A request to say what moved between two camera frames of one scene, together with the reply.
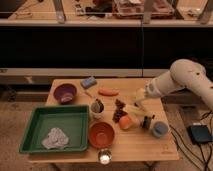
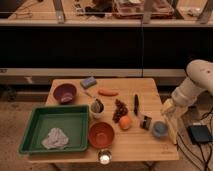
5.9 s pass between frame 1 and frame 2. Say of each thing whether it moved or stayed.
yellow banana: moved
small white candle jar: stayed
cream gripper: moved
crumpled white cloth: stayed
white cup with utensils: stayed
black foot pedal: stayed
